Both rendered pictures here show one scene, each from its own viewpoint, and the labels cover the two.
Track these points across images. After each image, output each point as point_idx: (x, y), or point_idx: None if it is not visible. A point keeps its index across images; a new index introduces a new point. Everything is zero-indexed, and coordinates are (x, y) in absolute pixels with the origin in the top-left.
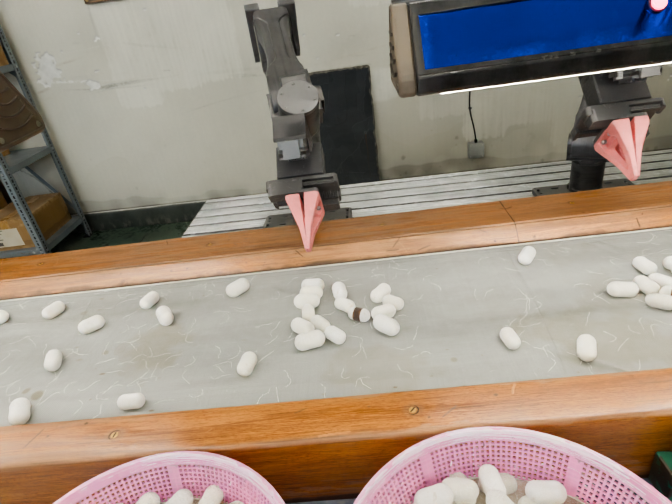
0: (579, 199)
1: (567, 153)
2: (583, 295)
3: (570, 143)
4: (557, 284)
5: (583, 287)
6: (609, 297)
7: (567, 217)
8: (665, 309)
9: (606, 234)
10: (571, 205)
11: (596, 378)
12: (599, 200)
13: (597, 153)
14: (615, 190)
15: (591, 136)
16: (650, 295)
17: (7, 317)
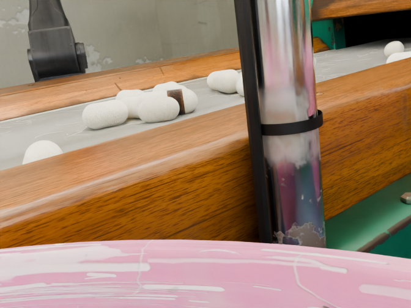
0: (43, 82)
1: (33, 73)
2: (50, 139)
3: (31, 57)
4: (8, 142)
5: (51, 135)
6: (90, 131)
7: (25, 91)
8: (167, 117)
9: (83, 103)
10: (32, 85)
11: (47, 159)
12: (68, 79)
13: (65, 63)
14: (87, 73)
15: (51, 43)
16: (142, 102)
17: None
